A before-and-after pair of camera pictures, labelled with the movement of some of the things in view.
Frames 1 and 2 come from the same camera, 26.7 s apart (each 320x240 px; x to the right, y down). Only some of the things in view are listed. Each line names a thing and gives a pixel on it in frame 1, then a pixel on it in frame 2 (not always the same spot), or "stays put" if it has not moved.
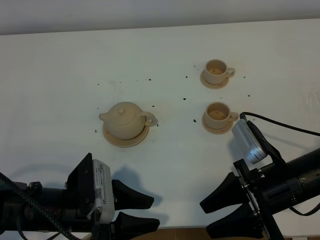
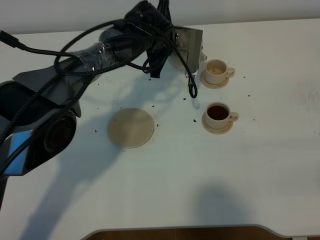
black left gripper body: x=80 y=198 → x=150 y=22
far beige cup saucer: x=211 y=86 stays put
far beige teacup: x=216 y=72 stays put
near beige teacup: x=218 y=115 stays put
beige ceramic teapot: x=125 y=120 → x=175 y=62
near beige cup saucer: x=216 y=131 stays put
